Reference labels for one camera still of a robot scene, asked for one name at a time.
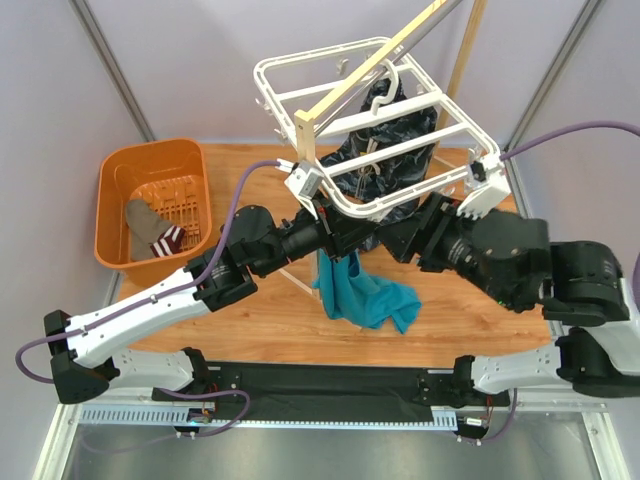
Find black base cloth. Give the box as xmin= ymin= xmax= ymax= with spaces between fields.
xmin=208 ymin=362 xmax=431 ymax=419

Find orange laundry basket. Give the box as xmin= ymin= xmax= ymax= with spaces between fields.
xmin=94 ymin=138 xmax=213 ymax=287

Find teal cloth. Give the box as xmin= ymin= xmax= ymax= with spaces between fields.
xmin=313 ymin=250 xmax=422 ymax=334

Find dark patterned shorts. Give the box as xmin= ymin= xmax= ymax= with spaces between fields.
xmin=319 ymin=77 xmax=440 ymax=251

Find grey maroon striped sock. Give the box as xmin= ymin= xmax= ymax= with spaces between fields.
xmin=125 ymin=198 xmax=186 ymax=261

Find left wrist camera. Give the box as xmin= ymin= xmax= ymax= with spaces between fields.
xmin=284 ymin=160 xmax=323 ymax=216

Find slotted cable duct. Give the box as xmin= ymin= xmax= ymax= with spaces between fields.
xmin=78 ymin=404 xmax=458 ymax=431

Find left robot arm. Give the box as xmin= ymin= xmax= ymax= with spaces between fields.
xmin=44 ymin=198 xmax=378 ymax=404

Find wooden drying rack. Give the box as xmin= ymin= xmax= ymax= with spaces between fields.
xmin=277 ymin=0 xmax=489 ymax=311

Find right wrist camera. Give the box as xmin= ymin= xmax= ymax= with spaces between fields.
xmin=457 ymin=154 xmax=511 ymax=219

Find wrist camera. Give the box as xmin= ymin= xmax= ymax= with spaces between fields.
xmin=457 ymin=154 xmax=511 ymax=219
xmin=284 ymin=160 xmax=323 ymax=216

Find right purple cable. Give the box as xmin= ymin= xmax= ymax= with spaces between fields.
xmin=499 ymin=119 xmax=640 ymax=311

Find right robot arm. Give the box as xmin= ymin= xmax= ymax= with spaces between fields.
xmin=378 ymin=194 xmax=639 ymax=398

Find white clip hanger frame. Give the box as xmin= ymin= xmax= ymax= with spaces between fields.
xmin=252 ymin=35 xmax=503 ymax=222

